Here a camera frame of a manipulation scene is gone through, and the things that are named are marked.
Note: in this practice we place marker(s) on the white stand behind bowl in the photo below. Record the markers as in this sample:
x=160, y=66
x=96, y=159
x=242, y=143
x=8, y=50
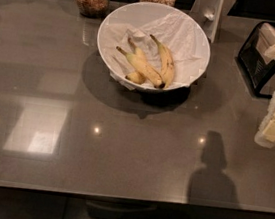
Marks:
x=208, y=14

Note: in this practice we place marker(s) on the left small yellow banana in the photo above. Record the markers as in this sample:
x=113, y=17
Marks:
x=135, y=76

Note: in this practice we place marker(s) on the white bowl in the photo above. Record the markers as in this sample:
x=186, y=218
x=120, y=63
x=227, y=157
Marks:
x=133, y=16

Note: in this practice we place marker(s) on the white paper liner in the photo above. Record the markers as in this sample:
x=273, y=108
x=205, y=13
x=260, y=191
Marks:
x=180, y=36

